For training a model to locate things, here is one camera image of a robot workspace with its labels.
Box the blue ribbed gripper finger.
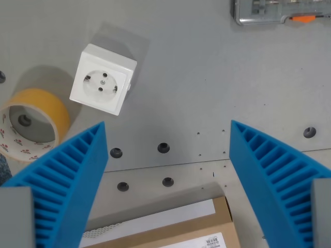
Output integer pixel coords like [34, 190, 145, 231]
[0, 121, 109, 248]
[230, 119, 331, 248]

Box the yellow packing tape roll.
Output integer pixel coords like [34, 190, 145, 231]
[0, 88, 71, 163]

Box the brown cardboard box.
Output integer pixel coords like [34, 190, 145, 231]
[78, 195, 243, 248]

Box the clear plastic tool case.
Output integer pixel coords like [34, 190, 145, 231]
[231, 0, 331, 26]

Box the white wall socket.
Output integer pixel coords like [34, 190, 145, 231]
[69, 43, 138, 117]

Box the orange handled tool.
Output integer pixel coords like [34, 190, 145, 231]
[289, 15, 317, 24]

